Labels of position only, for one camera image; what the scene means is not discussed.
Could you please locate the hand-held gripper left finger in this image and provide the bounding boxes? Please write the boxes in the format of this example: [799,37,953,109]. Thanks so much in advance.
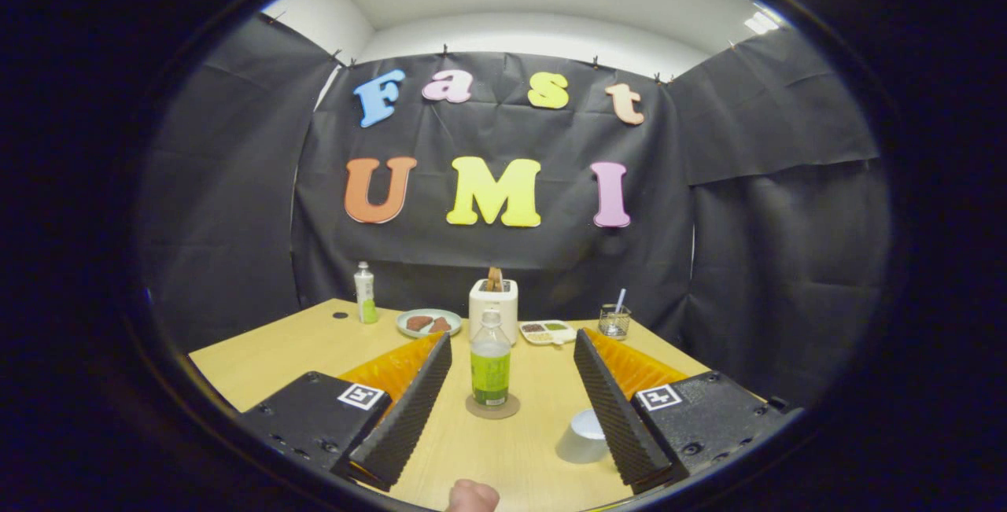
[240,331,454,492]

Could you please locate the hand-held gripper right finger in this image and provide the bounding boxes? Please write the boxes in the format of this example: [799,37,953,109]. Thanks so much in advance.
[574,329,790,495]

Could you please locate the white cup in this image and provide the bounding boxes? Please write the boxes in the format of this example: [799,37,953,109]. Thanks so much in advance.
[555,408,610,465]

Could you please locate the clear juice bottle green label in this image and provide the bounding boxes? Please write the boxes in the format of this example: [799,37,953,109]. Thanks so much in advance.
[470,310,512,407]

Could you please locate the round brown coaster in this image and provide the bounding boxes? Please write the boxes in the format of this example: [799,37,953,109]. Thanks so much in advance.
[465,392,522,420]

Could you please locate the small white green bottle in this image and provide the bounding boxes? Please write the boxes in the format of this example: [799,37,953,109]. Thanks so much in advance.
[354,262,378,325]

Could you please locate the pale green plate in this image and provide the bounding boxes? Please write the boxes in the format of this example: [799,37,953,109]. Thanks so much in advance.
[395,308,463,339]

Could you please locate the white divided dish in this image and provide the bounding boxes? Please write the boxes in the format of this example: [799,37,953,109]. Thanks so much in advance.
[519,320,577,346]

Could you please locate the wooden table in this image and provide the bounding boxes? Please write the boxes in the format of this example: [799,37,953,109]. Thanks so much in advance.
[189,298,780,512]

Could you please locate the white toaster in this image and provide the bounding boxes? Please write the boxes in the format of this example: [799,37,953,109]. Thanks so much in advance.
[469,278,519,346]

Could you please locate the wire mesh holder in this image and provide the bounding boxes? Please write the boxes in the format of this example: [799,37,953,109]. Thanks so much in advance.
[598,304,632,341]

